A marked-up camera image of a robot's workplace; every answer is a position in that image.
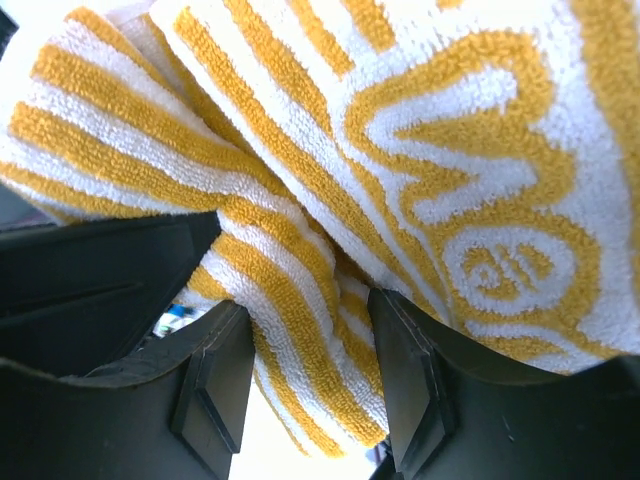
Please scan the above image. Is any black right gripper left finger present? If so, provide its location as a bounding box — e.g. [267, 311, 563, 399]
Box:
[1, 301, 254, 479]

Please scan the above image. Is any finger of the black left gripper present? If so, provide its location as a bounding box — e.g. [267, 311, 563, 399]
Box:
[1, 212, 221, 377]

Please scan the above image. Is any yellow white striped towel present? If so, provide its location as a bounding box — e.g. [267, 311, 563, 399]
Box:
[1, 1, 639, 457]

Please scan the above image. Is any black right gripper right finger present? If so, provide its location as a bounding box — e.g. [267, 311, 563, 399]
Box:
[367, 289, 639, 479]

